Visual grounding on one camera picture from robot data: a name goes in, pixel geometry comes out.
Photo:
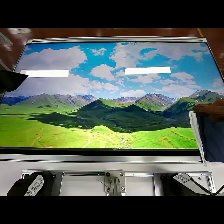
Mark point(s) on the blue garment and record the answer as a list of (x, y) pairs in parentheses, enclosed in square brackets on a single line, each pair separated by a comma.
[(213, 140)]

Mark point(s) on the silver frame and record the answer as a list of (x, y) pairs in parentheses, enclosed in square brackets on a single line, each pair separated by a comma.
[(100, 166)]

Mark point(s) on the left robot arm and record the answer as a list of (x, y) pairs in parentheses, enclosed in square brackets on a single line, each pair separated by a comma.
[(31, 185)]

